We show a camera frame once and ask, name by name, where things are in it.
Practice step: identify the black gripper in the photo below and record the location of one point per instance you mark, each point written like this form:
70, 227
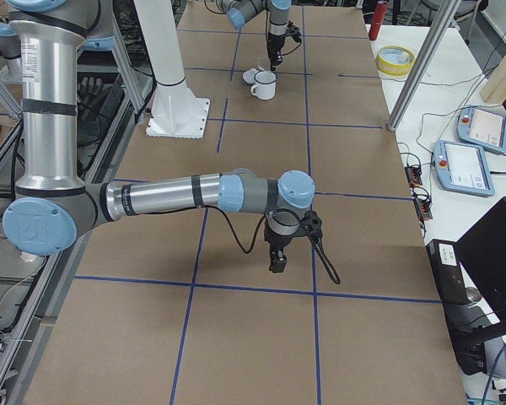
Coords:
275, 43
277, 241

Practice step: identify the white enamel mug lid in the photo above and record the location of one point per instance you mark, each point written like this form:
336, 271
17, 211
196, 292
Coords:
249, 76

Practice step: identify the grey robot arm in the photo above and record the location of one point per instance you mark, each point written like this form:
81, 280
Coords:
278, 26
52, 206

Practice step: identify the white enamel mug blue rim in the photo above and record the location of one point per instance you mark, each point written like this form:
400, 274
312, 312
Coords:
264, 86

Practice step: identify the yellow tape roll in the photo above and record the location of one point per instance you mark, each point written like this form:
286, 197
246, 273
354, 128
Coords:
394, 60

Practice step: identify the red cardboard tube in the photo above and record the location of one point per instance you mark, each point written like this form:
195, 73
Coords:
377, 20

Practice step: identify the near teach pendant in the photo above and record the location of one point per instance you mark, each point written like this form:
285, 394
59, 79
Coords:
462, 168

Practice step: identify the teach pendant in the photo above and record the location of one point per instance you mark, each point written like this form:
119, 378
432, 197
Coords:
482, 127
462, 168

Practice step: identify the black computer monitor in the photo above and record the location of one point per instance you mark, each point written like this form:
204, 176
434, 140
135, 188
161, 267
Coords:
482, 252

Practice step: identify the far teach pendant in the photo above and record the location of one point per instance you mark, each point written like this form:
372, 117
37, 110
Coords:
482, 127

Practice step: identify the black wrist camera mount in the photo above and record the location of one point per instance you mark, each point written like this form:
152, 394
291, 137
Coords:
293, 32

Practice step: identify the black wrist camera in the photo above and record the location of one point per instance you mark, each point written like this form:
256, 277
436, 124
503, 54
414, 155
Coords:
312, 226

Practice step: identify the white pedestal base plate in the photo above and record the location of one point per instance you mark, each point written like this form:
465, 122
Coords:
176, 112

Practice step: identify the grey aluminium frame post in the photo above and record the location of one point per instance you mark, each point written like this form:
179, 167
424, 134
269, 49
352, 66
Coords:
425, 55

